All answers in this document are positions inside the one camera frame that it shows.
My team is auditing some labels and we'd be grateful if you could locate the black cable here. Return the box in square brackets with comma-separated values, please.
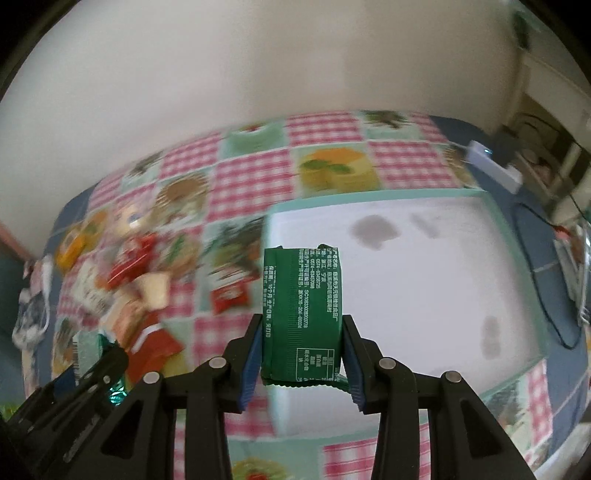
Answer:
[513, 193, 585, 350]

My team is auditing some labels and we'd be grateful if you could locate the dark green snack packet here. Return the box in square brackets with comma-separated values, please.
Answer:
[260, 245, 349, 391]

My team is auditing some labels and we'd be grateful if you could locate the red brown packet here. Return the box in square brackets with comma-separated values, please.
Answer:
[126, 311, 184, 385]

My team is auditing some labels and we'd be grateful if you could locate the orange snack packet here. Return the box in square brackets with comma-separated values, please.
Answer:
[55, 224, 87, 273]

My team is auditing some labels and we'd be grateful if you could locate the silver walnut snack packet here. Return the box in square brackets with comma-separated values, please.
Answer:
[71, 261, 113, 318]

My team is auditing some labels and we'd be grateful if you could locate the pudding jelly cup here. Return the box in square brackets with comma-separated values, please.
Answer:
[133, 272, 171, 311]

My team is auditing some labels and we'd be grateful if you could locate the white tray with teal rim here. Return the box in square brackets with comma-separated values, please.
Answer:
[263, 187, 551, 437]

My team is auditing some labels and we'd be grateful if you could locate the pink checkered food tablecloth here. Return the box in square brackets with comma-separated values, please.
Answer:
[48, 111, 546, 479]

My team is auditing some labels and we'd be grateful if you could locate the light green barcode packet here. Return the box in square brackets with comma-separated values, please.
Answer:
[73, 330, 113, 381]

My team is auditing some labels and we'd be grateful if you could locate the small red candy packet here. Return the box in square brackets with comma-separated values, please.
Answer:
[209, 276, 250, 314]

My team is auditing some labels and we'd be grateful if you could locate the blue white crumpled wrapper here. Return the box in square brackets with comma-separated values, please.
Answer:
[12, 259, 46, 351]

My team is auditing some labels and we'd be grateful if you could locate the red snack packet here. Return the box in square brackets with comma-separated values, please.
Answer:
[107, 233, 157, 290]

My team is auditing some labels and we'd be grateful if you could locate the white power adapter with cable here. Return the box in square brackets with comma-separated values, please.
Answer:
[37, 255, 54, 333]

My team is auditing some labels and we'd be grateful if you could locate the white box device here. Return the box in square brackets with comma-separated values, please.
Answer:
[466, 141, 523, 195]

